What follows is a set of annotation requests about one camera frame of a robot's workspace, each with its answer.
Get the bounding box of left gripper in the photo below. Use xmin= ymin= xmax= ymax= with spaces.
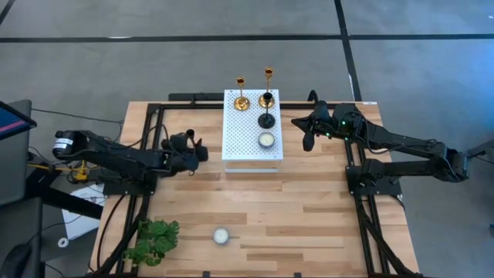
xmin=161 ymin=134 xmax=203 ymax=177

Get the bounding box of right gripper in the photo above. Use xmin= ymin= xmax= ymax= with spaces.
xmin=292 ymin=103 xmax=360 ymax=152

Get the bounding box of candle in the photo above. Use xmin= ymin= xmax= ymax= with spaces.
xmin=257 ymin=131 xmax=276 ymax=150
xmin=212 ymin=226 xmax=231 ymax=246

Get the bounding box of tall gold candlestick holder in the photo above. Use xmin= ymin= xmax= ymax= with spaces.
xmin=258 ymin=66 xmax=276 ymax=110

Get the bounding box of short gold candlestick holder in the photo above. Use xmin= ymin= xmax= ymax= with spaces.
xmin=232 ymin=76 xmax=252 ymax=112

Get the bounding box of white perforated metal shelf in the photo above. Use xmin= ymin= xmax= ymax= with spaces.
xmin=221 ymin=89 xmax=284 ymax=174

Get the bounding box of green artificial plant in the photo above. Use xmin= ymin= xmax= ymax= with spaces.
xmin=123 ymin=219 xmax=181 ymax=268

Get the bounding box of black metal stand beam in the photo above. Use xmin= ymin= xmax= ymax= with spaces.
xmin=25 ymin=165 xmax=104 ymax=221

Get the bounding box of white paper sheet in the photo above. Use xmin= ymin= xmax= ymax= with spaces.
xmin=61 ymin=184 xmax=106 ymax=241

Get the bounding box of grey stand leg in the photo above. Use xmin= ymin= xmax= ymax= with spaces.
xmin=466 ymin=143 xmax=494 ymax=160

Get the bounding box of monitor with blue screen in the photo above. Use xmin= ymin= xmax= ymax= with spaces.
xmin=0 ymin=100 xmax=39 ymax=141
xmin=0 ymin=99 xmax=32 ymax=206

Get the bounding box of black desk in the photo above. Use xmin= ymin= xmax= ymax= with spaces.
xmin=0 ymin=196 xmax=44 ymax=278

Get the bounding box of black computer mouse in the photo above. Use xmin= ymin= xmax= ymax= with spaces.
xmin=0 ymin=242 xmax=32 ymax=278

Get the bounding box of thick black cable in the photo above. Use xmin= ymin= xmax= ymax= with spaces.
xmin=96 ymin=194 xmax=130 ymax=271

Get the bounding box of yellow cable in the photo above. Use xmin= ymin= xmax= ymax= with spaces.
xmin=27 ymin=160 xmax=89 ymax=182

